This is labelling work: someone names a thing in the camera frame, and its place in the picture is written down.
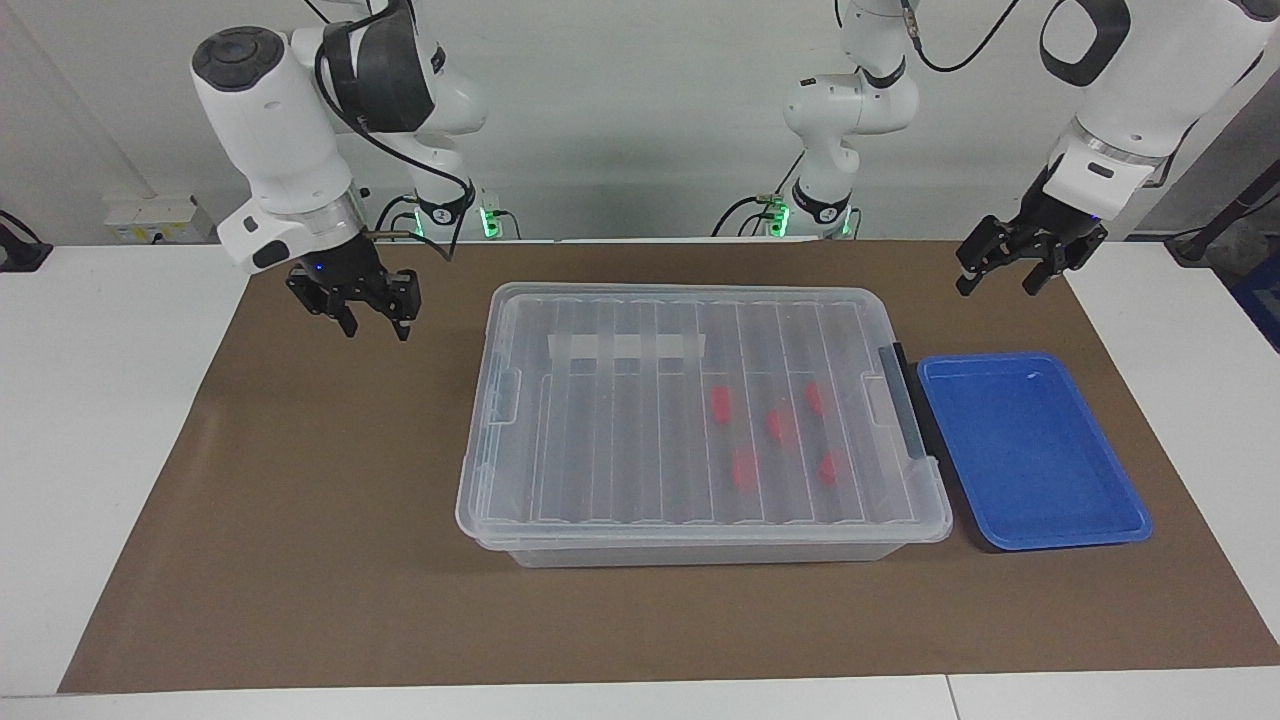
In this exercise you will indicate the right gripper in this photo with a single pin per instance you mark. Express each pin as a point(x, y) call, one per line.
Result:
point(347, 265)

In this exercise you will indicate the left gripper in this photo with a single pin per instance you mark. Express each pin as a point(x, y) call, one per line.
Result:
point(1062, 212)

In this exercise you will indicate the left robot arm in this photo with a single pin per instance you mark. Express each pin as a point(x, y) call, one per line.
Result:
point(1150, 70)

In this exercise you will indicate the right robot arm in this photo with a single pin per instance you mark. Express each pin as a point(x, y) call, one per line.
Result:
point(265, 120)

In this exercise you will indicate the red block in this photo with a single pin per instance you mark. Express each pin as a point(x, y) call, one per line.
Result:
point(829, 466)
point(815, 398)
point(779, 425)
point(721, 402)
point(743, 468)

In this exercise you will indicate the clear plastic box lid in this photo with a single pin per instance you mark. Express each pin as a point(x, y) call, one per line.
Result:
point(640, 440)

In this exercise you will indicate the clear plastic storage box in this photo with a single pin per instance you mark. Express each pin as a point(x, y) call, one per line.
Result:
point(700, 553)

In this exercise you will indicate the blue plastic tray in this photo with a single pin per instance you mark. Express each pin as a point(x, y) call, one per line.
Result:
point(1030, 450)

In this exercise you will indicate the black stand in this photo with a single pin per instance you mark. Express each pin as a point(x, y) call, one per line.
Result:
point(1225, 212)
point(20, 250)

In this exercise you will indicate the white wall socket box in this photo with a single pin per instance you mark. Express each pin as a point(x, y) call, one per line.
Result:
point(160, 220)

